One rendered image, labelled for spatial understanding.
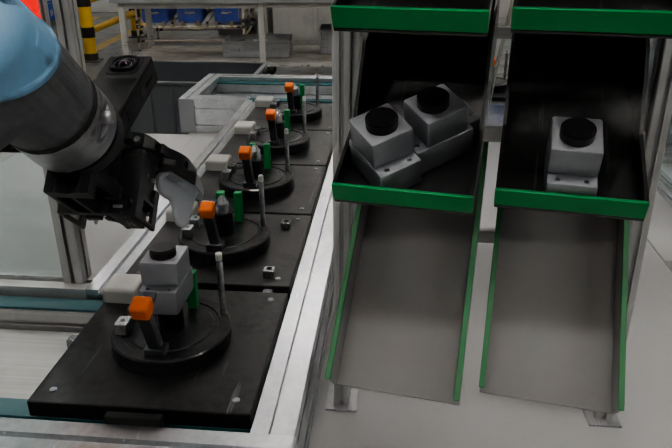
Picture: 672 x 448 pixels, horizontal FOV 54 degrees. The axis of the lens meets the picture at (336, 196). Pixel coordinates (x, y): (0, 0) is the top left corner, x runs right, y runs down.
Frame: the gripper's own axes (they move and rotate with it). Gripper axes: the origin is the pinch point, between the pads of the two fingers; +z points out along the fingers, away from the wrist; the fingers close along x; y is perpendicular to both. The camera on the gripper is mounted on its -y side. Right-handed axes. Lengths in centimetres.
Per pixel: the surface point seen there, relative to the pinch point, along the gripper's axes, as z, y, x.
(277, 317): 16.6, 11.2, 11.7
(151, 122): 171, -85, -71
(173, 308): 5.6, 12.2, 1.7
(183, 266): 5.7, 7.4, 2.2
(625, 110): -3, -9, 49
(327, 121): 83, -47, 9
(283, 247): 31.1, -1.4, 9.3
